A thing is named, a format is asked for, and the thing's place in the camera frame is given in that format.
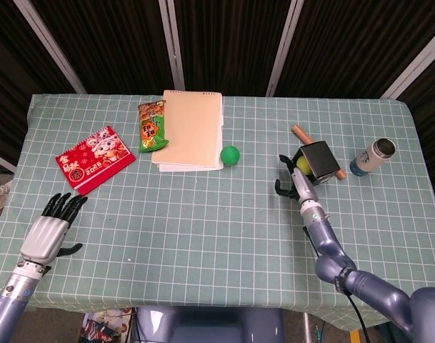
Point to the green foam ball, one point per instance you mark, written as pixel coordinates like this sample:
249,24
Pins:
230,156

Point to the white and blue thermos cup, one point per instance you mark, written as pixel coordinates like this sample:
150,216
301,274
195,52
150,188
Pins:
372,157

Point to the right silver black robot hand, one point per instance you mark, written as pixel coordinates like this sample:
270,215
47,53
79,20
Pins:
304,187

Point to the black box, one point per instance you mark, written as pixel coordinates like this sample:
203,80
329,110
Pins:
319,159

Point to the wooden rolling pin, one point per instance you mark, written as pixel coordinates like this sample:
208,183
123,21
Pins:
300,131

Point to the yellow ball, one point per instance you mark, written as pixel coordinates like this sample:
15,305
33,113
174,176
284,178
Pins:
304,165

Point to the tan manila notebook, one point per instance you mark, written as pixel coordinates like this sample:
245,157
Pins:
188,128

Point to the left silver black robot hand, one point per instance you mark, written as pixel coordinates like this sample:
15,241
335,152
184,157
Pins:
44,237

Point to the colourful printed carton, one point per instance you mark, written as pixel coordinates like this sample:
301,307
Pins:
103,327

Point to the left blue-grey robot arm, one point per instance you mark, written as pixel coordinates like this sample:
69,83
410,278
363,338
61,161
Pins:
10,296

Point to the table with green grid cloth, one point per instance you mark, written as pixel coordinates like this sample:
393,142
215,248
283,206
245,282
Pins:
188,228

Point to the dark ribbed partition panel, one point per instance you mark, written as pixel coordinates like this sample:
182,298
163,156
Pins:
353,43
431,107
231,43
10,71
113,43

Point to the blue-grey robot torso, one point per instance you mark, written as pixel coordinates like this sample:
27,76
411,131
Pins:
210,325

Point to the green snack packet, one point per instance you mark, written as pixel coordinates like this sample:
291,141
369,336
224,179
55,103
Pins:
152,128

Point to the red desk calendar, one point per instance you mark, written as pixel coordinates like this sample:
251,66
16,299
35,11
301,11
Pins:
92,160

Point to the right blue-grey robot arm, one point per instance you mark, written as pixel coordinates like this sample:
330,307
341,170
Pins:
328,243

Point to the white metal table leg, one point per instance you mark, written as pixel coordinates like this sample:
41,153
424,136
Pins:
306,328

